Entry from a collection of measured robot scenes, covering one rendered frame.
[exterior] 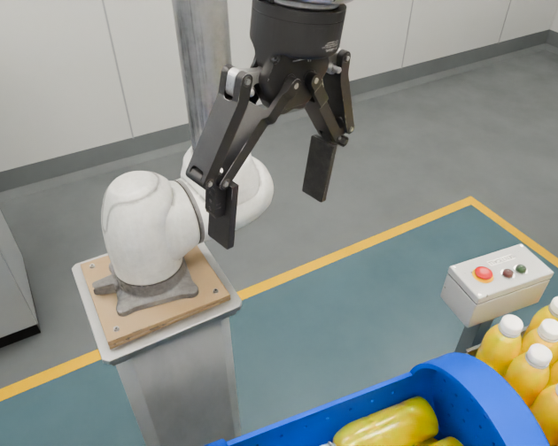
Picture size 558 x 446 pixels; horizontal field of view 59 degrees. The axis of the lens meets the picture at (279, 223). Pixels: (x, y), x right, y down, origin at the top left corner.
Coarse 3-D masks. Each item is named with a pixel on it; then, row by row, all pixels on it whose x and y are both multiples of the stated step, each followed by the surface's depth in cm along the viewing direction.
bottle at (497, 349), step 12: (492, 336) 98; (504, 336) 96; (516, 336) 95; (480, 348) 102; (492, 348) 98; (504, 348) 96; (516, 348) 96; (492, 360) 99; (504, 360) 97; (504, 372) 100
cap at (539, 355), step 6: (534, 348) 91; (540, 348) 91; (546, 348) 91; (528, 354) 91; (534, 354) 90; (540, 354) 90; (546, 354) 90; (534, 360) 90; (540, 360) 89; (546, 360) 89
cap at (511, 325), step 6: (504, 318) 96; (510, 318) 96; (516, 318) 96; (504, 324) 95; (510, 324) 95; (516, 324) 95; (522, 324) 95; (504, 330) 95; (510, 330) 94; (516, 330) 94
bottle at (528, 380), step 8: (512, 360) 96; (520, 360) 93; (528, 360) 91; (512, 368) 94; (520, 368) 92; (528, 368) 91; (536, 368) 91; (544, 368) 90; (504, 376) 98; (512, 376) 94; (520, 376) 92; (528, 376) 91; (536, 376) 90; (544, 376) 91; (512, 384) 94; (520, 384) 93; (528, 384) 92; (536, 384) 91; (544, 384) 91; (520, 392) 94; (528, 392) 93; (536, 392) 92; (528, 400) 94
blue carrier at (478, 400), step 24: (432, 360) 81; (456, 360) 77; (480, 360) 76; (384, 384) 84; (408, 384) 88; (432, 384) 90; (456, 384) 83; (480, 384) 71; (504, 384) 71; (336, 408) 83; (360, 408) 86; (432, 408) 92; (456, 408) 85; (480, 408) 69; (504, 408) 68; (528, 408) 69; (264, 432) 78; (288, 432) 81; (312, 432) 84; (336, 432) 86; (456, 432) 87; (480, 432) 80; (504, 432) 66; (528, 432) 67
